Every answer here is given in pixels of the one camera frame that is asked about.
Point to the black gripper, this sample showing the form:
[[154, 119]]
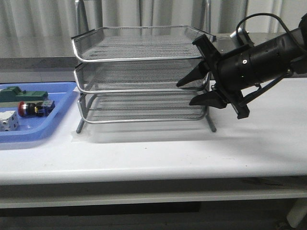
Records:
[[220, 95]]

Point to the red emergency stop button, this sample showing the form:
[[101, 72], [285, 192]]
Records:
[[40, 109]]

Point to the silver mesh tray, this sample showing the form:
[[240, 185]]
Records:
[[108, 44], [139, 107], [137, 76]]

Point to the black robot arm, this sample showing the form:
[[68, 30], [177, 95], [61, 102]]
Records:
[[248, 71]]

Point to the white table leg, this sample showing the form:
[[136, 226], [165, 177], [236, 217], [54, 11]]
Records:
[[297, 212]]

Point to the blue plastic tray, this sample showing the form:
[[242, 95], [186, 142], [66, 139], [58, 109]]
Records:
[[36, 128]]

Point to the green terminal block module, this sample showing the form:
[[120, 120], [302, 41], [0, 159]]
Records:
[[15, 94]]

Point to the white electrical connector block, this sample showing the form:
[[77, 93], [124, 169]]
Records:
[[9, 121]]

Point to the grey metal rack frame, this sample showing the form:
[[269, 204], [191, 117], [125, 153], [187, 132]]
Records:
[[82, 27]]

